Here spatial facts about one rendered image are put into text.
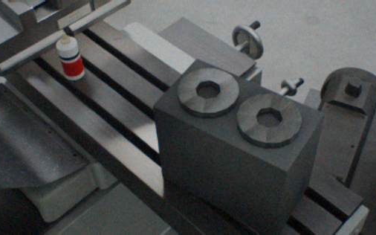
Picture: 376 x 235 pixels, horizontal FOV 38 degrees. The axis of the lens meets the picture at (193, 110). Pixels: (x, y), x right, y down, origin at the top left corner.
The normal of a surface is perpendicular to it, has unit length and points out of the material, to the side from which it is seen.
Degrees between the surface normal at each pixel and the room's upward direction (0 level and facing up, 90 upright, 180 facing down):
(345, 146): 0
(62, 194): 90
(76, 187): 90
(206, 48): 0
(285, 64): 0
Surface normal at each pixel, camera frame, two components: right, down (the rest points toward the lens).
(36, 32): 0.68, 0.54
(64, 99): -0.04, -0.65
